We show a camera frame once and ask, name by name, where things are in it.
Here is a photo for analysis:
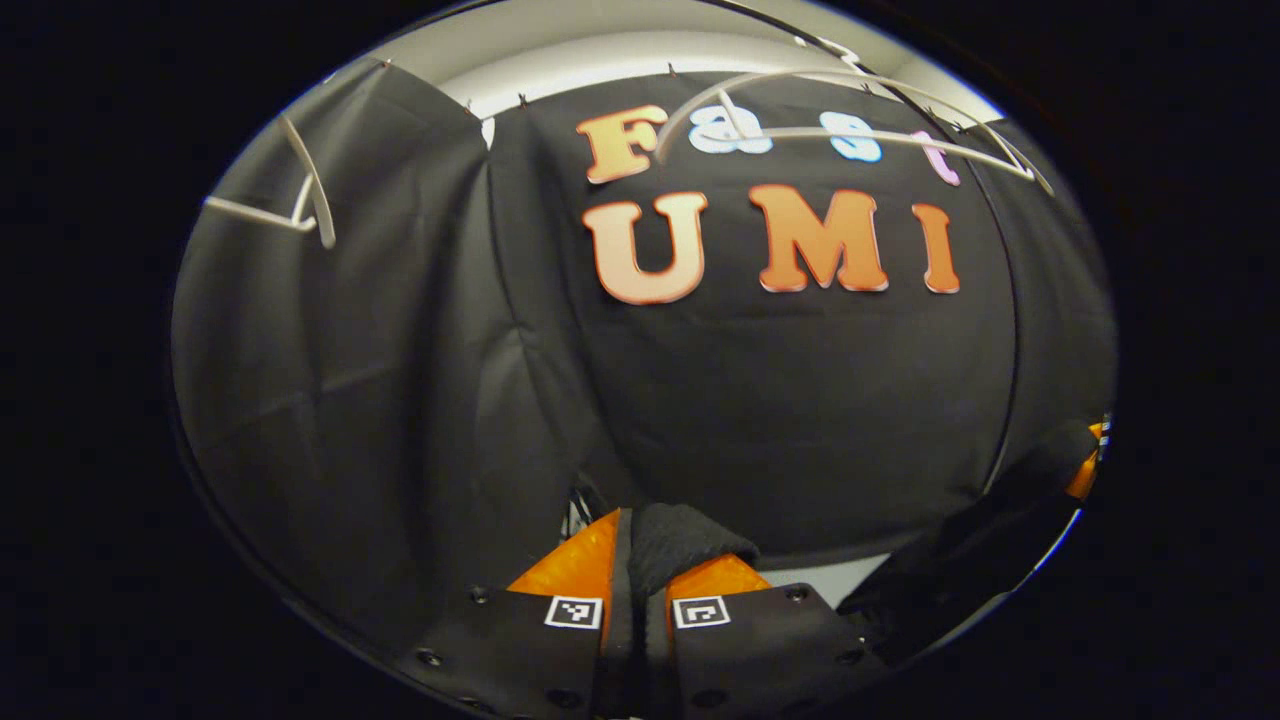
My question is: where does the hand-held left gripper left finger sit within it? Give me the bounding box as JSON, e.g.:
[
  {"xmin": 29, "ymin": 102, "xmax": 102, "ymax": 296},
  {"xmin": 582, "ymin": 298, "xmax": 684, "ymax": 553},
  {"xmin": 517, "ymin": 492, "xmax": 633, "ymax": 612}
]
[{"xmin": 395, "ymin": 508, "xmax": 641, "ymax": 720}]

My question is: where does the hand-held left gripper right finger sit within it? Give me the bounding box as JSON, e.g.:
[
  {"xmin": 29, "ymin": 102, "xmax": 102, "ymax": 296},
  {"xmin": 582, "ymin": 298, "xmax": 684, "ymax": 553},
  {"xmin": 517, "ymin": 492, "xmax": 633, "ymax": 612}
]
[{"xmin": 645, "ymin": 553, "xmax": 891, "ymax": 720}]

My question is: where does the black knit garment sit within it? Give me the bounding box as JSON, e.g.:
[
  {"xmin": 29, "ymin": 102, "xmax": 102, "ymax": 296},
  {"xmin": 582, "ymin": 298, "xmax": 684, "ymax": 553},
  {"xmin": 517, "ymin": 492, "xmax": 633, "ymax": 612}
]
[{"xmin": 628, "ymin": 420, "xmax": 1101, "ymax": 666}]

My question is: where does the black metal clothes rack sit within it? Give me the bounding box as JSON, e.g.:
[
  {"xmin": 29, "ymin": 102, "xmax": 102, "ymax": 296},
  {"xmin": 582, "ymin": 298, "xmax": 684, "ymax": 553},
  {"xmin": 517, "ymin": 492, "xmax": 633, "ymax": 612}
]
[{"xmin": 700, "ymin": 0, "xmax": 1023, "ymax": 493}]

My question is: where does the white plastic clothes hanger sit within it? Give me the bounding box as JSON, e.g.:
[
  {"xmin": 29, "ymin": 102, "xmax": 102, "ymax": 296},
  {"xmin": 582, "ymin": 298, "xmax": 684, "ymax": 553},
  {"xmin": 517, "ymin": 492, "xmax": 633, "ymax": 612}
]
[
  {"xmin": 203, "ymin": 113, "xmax": 338, "ymax": 251},
  {"xmin": 655, "ymin": 65, "xmax": 1056, "ymax": 196}
]

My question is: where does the black backdrop cloth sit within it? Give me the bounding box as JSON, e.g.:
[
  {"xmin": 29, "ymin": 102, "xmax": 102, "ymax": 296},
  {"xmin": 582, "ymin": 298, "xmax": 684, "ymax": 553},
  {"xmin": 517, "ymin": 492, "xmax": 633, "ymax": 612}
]
[{"xmin": 170, "ymin": 55, "xmax": 1119, "ymax": 661}]

